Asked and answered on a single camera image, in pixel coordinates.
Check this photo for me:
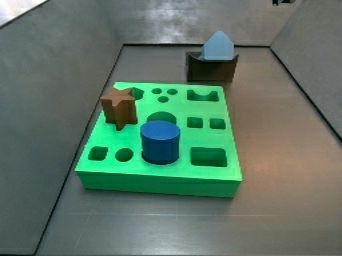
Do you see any light blue three-prong object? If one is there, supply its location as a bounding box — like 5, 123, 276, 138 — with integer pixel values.
201, 31, 233, 61

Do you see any dark brown curved fixture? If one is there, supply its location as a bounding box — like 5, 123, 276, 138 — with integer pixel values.
185, 52, 239, 82

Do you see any dark blue cylinder block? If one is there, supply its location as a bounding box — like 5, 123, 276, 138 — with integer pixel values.
140, 120, 180, 165

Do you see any green shape-sorter base block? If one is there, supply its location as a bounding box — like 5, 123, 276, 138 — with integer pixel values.
74, 82, 243, 198

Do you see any brown star-shaped block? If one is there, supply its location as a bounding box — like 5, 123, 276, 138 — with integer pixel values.
100, 88, 137, 131

